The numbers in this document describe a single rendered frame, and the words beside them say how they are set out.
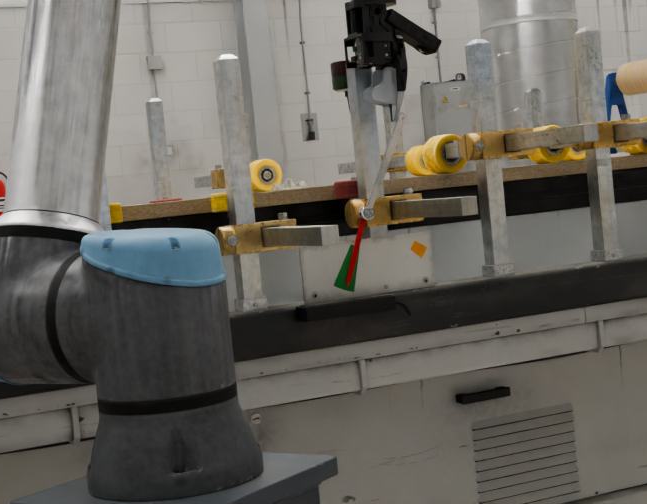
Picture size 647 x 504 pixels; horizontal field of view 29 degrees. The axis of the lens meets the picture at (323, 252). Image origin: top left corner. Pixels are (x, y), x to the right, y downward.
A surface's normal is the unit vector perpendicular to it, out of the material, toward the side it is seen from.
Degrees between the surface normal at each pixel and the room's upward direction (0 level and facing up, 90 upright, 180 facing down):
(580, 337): 90
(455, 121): 90
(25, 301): 65
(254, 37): 90
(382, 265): 90
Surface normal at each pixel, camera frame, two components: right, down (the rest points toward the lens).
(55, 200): 0.25, -0.18
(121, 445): -0.51, -0.25
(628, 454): 0.40, 0.06
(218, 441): 0.62, -0.36
